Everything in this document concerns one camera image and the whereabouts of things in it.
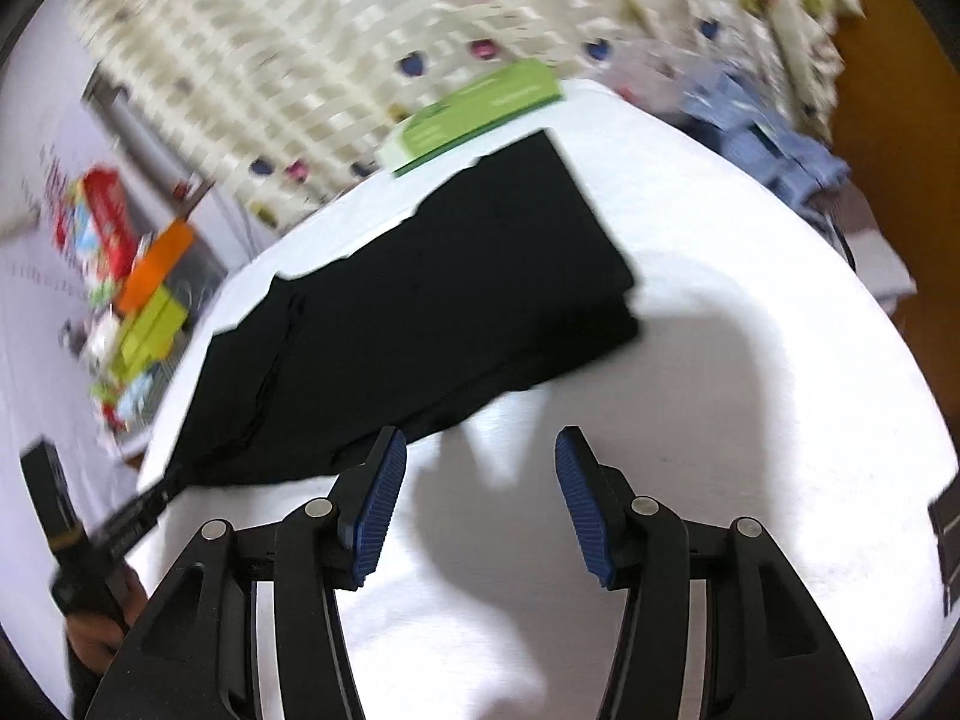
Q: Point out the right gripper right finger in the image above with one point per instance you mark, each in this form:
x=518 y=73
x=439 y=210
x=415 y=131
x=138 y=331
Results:
x=635 y=544

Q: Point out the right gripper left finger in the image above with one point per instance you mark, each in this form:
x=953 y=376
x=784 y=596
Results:
x=332 y=543

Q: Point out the black pants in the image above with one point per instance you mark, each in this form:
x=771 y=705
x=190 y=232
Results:
x=502 y=279

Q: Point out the person's left hand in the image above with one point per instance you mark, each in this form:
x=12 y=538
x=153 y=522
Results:
x=94 y=639

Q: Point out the lime green shoe box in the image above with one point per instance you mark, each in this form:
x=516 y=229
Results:
x=147 y=336

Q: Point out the orange box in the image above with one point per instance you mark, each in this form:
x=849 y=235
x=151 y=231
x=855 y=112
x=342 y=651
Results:
x=152 y=269

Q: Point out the red snack package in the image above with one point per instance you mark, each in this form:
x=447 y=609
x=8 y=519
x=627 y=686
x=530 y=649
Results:
x=94 y=232

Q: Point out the blue clothes pile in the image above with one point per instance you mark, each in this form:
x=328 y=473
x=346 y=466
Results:
x=723 y=112

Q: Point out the green and white box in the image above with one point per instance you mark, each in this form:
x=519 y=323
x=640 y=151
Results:
x=492 y=100

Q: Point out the heart pattern curtain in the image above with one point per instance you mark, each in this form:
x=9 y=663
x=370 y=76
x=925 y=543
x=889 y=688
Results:
x=284 y=102

